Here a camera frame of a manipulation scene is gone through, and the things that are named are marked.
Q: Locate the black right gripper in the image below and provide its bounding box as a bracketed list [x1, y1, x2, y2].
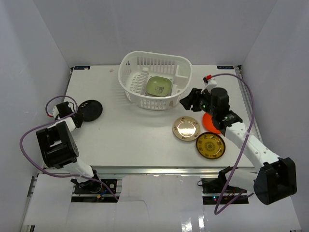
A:
[180, 88, 217, 116]

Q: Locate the orange round plate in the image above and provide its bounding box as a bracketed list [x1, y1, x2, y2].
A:
[202, 113, 221, 134]

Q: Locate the black round plate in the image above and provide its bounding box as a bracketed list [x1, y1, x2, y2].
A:
[77, 100, 103, 122]

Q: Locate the green square panda plate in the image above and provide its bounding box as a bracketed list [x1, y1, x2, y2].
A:
[146, 76, 172, 97]

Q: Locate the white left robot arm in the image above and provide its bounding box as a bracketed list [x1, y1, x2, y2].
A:
[36, 101, 102, 193]

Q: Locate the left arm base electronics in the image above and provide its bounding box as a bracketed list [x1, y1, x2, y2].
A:
[71, 179, 119, 203]

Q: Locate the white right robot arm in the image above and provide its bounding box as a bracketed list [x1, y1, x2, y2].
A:
[180, 87, 297, 205]

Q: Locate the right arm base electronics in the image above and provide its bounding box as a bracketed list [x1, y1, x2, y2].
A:
[197, 178, 243, 205]

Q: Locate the beige round calligraphy plate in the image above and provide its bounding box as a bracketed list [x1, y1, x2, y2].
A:
[172, 116, 201, 142]

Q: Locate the white plastic dish basket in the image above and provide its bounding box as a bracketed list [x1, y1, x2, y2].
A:
[118, 51, 193, 111]

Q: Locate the left blue corner label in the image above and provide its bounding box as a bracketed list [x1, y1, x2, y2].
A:
[74, 66, 90, 70]

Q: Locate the blue corner label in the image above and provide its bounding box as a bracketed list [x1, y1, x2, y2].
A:
[74, 66, 90, 70]
[217, 65, 234, 70]

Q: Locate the right blue corner label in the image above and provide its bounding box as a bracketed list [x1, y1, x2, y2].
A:
[217, 65, 234, 70]

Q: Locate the brown yellow round plate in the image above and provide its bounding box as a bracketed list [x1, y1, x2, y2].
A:
[196, 132, 226, 160]

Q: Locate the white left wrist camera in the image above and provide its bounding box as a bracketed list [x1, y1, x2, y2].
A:
[47, 106, 59, 119]

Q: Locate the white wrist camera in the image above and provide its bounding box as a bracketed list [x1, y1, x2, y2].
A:
[47, 106, 59, 119]
[201, 75, 217, 93]

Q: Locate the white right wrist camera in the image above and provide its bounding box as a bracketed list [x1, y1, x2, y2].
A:
[201, 75, 217, 93]

